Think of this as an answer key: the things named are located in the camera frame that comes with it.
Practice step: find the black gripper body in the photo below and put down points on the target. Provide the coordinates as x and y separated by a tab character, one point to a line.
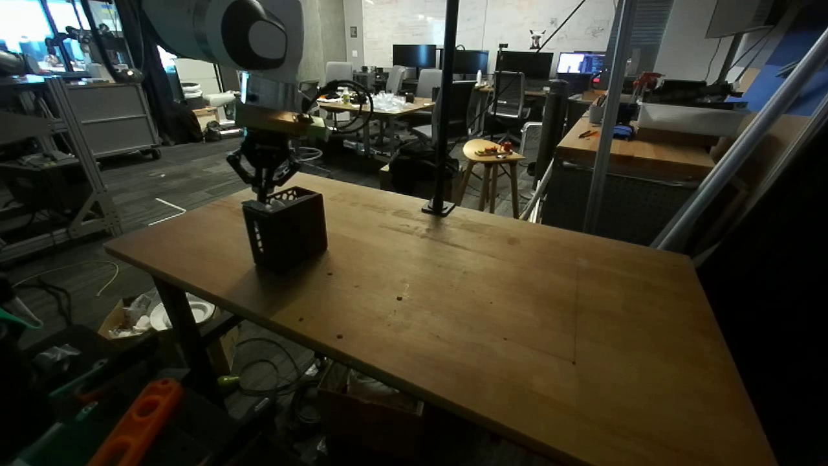
262	160

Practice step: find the black plastic box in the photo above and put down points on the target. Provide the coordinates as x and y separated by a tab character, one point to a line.
288	233

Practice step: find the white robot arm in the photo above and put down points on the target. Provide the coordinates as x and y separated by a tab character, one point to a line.
234	35

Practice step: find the cardboard box with white items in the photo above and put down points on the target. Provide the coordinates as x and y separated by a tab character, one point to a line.
130	323

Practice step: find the wooden office table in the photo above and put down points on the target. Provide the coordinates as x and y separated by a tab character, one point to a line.
397	108

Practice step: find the large black bag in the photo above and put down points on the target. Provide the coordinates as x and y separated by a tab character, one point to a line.
415	170

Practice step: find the white rolling cabinet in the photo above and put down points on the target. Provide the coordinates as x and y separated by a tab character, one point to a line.
112	121

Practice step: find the grey metal shelving rack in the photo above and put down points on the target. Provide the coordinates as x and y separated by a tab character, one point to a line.
81	145

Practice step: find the dark computer monitor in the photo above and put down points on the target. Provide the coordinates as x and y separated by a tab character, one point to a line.
472	62
523	66
415	55

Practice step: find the black vertical stand pole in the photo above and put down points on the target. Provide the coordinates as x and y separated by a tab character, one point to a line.
442	105

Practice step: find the round wooden stool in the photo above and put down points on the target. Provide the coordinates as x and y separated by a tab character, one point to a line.
491	150

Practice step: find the red items on stool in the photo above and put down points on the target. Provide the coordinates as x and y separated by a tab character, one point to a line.
491	148

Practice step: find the black office chair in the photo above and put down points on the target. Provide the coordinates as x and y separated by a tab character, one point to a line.
508	94

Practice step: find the orange plastic tool case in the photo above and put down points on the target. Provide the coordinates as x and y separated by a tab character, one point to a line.
138	422

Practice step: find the lit blue computer monitor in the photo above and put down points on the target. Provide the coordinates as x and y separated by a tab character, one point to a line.
580	62

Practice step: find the upright silver metal pole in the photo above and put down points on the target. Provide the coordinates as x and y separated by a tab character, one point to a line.
606	121

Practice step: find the wooden workbench with drawers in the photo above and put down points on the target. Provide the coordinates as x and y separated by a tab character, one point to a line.
635	157

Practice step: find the black case on workbench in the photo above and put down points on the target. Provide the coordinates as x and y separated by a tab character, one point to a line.
687	94

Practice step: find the slanted silver metal pole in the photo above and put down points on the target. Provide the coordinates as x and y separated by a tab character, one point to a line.
740	145

